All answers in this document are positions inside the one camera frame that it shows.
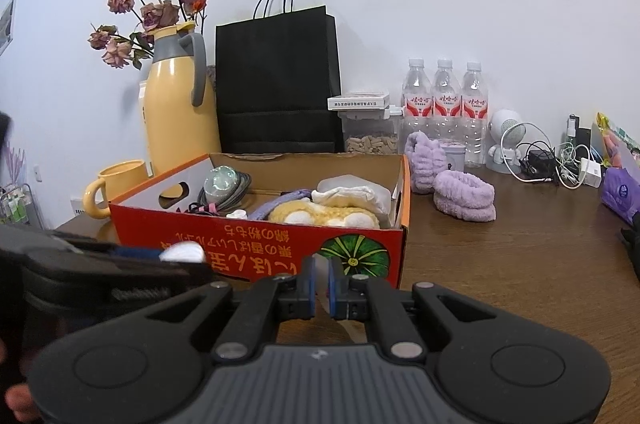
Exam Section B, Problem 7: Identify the white cable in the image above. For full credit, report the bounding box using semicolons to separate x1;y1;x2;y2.
502;124;591;191

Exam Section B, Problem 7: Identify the small round jar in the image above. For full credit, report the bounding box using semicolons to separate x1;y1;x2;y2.
442;143;467;171

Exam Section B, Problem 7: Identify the person's left hand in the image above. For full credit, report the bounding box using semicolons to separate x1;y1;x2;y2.
4;381;43;424

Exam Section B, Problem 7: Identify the white charger plug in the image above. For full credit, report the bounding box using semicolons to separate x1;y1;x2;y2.
580;157;607;189

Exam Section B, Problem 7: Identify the yellow mug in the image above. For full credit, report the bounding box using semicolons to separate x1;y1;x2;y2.
82;160;151;220

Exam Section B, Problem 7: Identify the yellow plush toy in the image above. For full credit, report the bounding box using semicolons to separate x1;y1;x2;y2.
267;199;381;229

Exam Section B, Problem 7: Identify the purple tissue pack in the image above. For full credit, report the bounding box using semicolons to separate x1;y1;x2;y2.
600;166;640;225

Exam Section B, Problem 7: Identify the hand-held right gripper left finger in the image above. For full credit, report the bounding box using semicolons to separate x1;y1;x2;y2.
117;256;318;362

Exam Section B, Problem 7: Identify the clear greenish ball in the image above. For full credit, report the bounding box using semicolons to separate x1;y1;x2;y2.
204;167;239;196

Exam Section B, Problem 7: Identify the colourful snack packet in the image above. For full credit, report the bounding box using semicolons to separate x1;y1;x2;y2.
595;113;640;170

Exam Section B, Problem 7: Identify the clear water bottle red label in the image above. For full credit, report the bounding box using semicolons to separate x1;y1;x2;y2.
461;61;490;169
402;58;434;140
432;59;462;146

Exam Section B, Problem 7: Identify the clear seed container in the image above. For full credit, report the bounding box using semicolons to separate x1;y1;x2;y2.
337;106;404;155

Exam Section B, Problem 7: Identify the black object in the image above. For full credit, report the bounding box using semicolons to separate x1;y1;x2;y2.
620;211;640;281

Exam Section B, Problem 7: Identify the white wall frame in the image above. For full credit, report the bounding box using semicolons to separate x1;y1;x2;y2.
0;0;19;56

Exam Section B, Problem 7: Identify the orange cardboard box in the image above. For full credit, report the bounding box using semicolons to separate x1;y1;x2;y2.
107;151;412;290

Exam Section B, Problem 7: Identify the yellow thermos jug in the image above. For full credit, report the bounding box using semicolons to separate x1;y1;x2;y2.
140;21;222;177

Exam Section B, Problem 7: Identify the black paper bag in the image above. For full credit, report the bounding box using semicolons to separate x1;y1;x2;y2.
215;0;345;155

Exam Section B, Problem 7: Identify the wire rack with bottles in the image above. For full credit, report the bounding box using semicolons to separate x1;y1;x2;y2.
0;183;34;226

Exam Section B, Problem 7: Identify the small white fan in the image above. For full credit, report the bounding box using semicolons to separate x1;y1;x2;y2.
486;109;529;175

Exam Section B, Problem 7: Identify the white flat box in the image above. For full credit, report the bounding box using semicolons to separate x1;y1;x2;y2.
327;89;391;111

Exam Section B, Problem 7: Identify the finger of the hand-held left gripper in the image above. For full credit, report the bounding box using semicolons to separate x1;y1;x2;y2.
22;254;217;305
30;229;168;264

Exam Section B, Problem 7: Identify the braided cable pink tie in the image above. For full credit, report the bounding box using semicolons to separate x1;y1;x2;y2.
187;171;253;216

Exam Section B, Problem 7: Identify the purple knit cloth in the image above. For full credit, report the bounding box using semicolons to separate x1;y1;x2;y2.
248;188;313;221

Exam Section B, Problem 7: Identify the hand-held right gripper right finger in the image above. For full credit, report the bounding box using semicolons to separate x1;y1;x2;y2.
327;259;528;362

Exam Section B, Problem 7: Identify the white round object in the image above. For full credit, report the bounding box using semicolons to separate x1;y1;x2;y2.
160;241;207;264

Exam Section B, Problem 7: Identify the black power adapter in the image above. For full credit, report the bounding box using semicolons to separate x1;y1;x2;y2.
520;149;558;180

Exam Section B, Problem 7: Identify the cream white cloth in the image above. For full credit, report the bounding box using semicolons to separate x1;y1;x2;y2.
312;185;376;208

